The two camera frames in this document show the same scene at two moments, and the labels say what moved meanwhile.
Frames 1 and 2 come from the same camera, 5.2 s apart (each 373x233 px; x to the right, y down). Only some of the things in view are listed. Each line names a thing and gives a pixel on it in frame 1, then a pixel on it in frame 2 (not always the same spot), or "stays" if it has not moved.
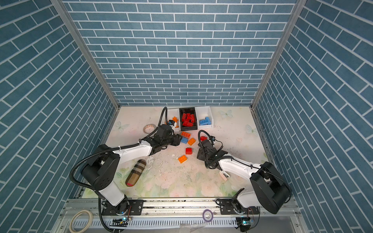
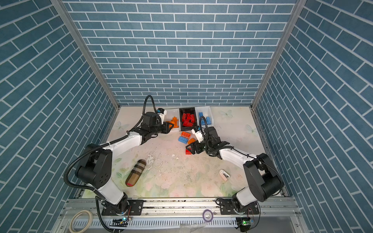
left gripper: (177, 140) -> (165, 127)
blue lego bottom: (207, 121) stays
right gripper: (200, 155) -> (194, 144)
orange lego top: (187, 135) stays
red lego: (186, 123) stays
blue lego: (184, 140) stays
